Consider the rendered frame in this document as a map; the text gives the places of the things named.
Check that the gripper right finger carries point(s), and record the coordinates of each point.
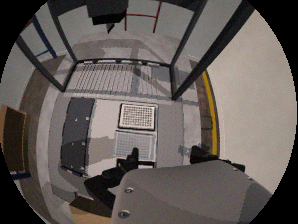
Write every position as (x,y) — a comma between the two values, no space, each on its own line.
(199,155)

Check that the white deep-well block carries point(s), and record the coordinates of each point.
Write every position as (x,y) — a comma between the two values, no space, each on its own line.
(119,142)

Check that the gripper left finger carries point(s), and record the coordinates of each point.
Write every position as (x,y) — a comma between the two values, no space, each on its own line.
(97,186)

